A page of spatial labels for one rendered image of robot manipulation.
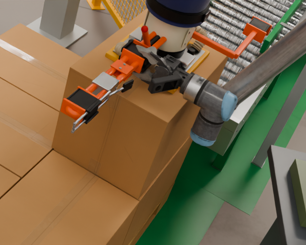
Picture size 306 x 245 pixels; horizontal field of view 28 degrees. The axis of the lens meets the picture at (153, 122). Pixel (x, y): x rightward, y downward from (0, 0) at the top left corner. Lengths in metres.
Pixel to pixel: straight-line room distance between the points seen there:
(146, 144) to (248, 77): 0.42
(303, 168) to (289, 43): 0.58
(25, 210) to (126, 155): 0.40
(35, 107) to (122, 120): 0.54
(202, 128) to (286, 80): 2.38
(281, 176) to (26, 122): 1.02
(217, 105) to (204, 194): 1.32
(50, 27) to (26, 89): 1.32
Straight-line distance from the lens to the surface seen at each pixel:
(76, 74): 2.14
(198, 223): 3.08
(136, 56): 2.01
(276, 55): 1.98
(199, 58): 2.37
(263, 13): 3.82
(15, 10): 4.12
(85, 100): 1.78
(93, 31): 4.10
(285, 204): 2.26
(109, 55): 2.22
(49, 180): 2.28
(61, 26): 3.86
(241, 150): 3.58
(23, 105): 2.56
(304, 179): 2.31
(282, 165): 2.41
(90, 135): 2.25
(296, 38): 1.95
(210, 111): 1.97
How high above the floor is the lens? 2.22
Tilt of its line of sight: 39 degrees down
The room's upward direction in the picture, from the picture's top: 20 degrees clockwise
